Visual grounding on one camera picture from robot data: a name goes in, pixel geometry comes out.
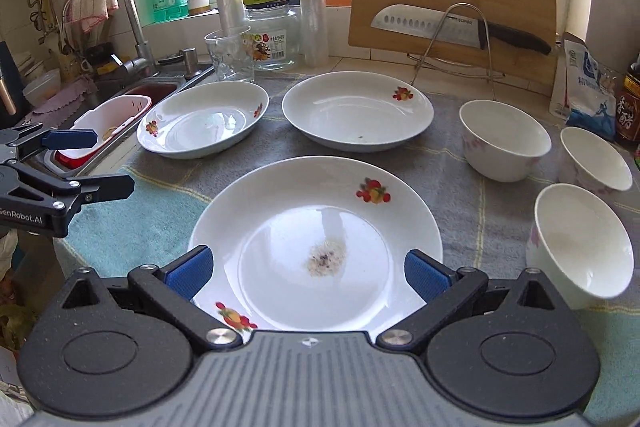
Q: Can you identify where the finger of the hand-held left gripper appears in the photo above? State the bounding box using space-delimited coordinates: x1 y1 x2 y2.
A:
0 162 135 210
0 123 99 162

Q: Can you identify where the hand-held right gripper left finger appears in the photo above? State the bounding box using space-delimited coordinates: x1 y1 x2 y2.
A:
61 245 243 354

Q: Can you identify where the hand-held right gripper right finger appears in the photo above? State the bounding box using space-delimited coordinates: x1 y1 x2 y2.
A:
374 249 562 354

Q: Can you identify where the oval white fruit-print plate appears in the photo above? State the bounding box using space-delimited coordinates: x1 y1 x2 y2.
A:
136 81 270 159

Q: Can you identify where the large white plate with residue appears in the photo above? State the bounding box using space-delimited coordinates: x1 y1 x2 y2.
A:
187 155 445 332

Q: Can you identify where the white bowl with pink print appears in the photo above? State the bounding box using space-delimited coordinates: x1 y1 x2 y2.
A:
525 183 633 310
557 126 633 195
459 99 552 182

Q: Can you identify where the round white fruit-print plate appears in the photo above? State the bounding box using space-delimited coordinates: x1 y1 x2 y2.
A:
281 71 435 152

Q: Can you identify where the purple cloth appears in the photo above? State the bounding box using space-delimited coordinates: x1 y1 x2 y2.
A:
25 84 98 118

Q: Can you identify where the clear plastic bowl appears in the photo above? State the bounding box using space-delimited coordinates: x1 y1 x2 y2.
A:
22 69 62 108

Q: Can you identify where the stainless steel sink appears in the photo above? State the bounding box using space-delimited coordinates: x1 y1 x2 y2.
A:
10 57 216 172

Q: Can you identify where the grey checked towel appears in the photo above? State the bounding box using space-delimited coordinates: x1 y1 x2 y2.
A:
54 72 640 427

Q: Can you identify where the red collapsible sink basket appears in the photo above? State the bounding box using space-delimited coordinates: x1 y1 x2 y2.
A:
52 79 181 170

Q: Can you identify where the pink and white rag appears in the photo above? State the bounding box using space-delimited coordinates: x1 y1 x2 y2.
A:
70 0 121 34

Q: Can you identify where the metal faucet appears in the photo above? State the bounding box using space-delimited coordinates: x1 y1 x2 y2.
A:
107 0 161 78

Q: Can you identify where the clear glass cup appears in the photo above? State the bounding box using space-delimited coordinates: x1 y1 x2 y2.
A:
204 26 256 84

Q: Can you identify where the glass jar with yellow lid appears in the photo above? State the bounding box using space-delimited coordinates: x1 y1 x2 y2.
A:
242 0 301 72

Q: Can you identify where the blue and white salt bag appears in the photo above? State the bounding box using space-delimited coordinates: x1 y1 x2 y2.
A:
549 32 618 142

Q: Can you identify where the dark vinegar bottle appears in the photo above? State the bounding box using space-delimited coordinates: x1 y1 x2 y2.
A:
614 62 640 145

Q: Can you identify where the metal wire rack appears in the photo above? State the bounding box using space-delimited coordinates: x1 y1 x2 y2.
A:
406 3 506 102

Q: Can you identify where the kitchen knife with black handle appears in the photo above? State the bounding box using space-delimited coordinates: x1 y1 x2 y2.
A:
371 4 552 55

